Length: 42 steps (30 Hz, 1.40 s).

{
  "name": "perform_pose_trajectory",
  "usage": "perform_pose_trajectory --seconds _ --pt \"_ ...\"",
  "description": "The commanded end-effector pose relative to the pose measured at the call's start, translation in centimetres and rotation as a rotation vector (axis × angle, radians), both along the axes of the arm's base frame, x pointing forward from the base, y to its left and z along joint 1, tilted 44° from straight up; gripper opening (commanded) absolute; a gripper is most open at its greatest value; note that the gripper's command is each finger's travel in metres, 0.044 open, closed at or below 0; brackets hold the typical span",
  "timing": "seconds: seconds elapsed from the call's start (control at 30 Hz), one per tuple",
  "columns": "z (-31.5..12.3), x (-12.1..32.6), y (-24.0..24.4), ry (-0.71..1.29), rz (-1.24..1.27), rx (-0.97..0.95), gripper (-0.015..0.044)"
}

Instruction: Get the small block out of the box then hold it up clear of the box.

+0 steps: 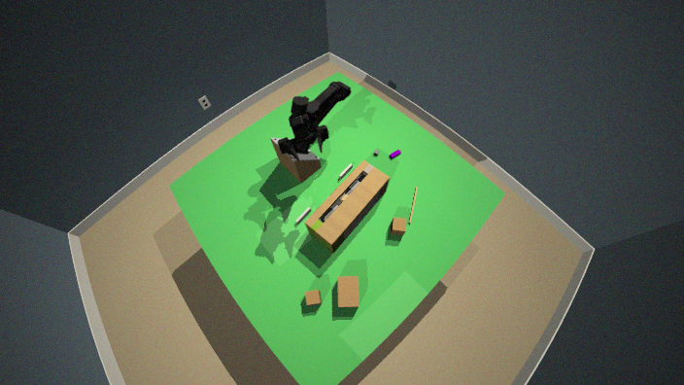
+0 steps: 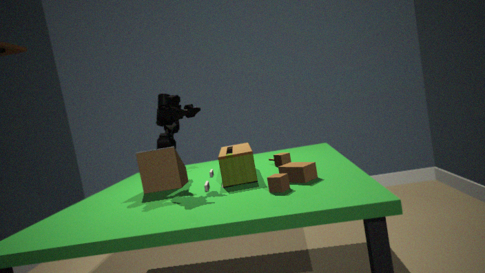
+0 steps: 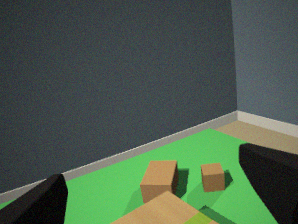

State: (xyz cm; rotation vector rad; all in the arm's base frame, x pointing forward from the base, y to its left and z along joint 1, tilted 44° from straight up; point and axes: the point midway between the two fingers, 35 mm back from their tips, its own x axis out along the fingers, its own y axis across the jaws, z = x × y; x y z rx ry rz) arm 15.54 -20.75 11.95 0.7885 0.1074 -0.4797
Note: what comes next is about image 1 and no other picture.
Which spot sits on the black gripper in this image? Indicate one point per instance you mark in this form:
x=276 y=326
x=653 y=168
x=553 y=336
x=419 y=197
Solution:
x=300 y=136

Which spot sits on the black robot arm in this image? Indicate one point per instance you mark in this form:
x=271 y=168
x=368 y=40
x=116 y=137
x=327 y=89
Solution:
x=309 y=114

